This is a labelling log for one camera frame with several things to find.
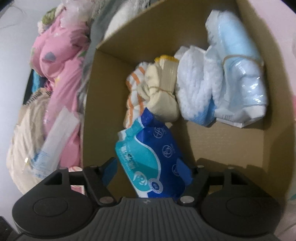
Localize wet wipes pack blue dots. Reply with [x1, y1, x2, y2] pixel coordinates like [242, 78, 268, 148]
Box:
[115, 109, 193, 200]

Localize orange striped towel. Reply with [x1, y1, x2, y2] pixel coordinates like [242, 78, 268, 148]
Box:
[123, 62, 149, 128]

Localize blue face mask pack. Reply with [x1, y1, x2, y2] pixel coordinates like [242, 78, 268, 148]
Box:
[205, 10, 268, 128]

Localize cream cloth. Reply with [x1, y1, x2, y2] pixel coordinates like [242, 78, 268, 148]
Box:
[137, 55, 180, 123]

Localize white and blue fluffy towel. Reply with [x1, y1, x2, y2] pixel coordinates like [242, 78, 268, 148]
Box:
[174, 46, 224, 126]

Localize clear plastic package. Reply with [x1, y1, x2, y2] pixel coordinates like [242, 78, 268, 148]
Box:
[23, 107, 80, 179]

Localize brown cardboard box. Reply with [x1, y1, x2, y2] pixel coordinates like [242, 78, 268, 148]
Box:
[83, 1, 295, 201]

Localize cream plush bundle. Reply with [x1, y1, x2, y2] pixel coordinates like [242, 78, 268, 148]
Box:
[6, 87, 68, 195]

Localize pink floral blanket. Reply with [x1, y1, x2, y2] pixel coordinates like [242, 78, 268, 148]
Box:
[31, 9, 92, 167]

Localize grey green quilt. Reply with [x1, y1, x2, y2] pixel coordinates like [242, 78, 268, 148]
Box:
[77, 1, 151, 98]

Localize white plastic bag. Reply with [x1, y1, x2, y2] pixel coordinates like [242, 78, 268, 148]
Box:
[61, 0, 94, 28]

